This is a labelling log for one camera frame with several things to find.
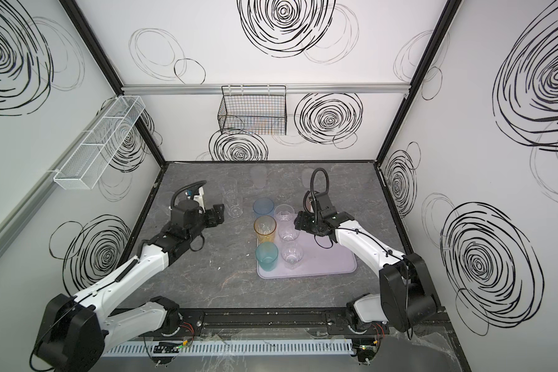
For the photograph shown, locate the aluminium wall rail left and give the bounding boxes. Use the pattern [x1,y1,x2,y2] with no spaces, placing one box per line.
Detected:
[0,95,117,259]

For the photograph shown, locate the white slotted cable duct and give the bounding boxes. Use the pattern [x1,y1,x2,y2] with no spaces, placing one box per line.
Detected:
[103,339,354,358]

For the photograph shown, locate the aluminium wall rail back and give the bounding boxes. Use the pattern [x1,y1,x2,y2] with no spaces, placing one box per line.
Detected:
[122,82,411,95]

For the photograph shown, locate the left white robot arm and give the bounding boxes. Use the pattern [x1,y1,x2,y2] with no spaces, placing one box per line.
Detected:
[30,199,225,371]

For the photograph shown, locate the lilac plastic tray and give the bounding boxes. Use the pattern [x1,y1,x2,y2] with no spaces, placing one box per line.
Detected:
[257,232,357,280]

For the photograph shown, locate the clear glass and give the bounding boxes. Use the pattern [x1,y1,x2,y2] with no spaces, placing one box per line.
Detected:
[281,241,304,269]
[220,178,243,218]

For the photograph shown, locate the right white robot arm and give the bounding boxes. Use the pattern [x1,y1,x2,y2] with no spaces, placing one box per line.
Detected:
[294,191,441,333]

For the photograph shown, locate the black wire basket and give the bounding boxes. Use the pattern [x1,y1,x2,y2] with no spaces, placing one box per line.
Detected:
[217,93,288,136]

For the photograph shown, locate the amber translucent cup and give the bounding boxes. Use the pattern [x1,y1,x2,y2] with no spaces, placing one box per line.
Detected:
[254,215,277,244]

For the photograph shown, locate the aluminium wall rail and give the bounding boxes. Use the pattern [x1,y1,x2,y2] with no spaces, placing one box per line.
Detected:
[0,95,117,259]
[122,82,411,95]

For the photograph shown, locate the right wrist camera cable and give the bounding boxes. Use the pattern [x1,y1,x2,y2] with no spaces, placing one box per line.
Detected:
[303,167,330,210]

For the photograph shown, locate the teal translucent cup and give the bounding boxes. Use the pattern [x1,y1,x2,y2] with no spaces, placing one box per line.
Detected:
[255,242,279,271]

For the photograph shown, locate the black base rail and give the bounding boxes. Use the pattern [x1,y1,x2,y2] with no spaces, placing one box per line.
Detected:
[120,306,452,338]

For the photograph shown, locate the white mesh wall shelf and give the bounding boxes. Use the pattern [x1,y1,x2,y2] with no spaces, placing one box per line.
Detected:
[54,95,146,190]

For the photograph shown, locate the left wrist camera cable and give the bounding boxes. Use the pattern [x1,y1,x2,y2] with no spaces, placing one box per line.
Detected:
[169,180,208,208]

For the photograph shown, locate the clear faceted glass tumbler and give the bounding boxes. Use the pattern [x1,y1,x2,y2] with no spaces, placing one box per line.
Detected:
[277,221,300,242]

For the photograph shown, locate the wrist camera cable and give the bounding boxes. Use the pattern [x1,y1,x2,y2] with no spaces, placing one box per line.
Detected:
[303,167,330,210]
[169,180,208,208]

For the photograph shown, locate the blue translucent tall cup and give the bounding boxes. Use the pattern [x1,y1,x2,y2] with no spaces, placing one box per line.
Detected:
[253,197,275,215]

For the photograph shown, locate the clear glass front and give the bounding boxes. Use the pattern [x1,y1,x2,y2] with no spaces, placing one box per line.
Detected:
[281,241,304,269]

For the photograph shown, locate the frosted white cup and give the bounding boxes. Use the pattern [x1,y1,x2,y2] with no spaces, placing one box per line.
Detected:
[250,165,268,189]

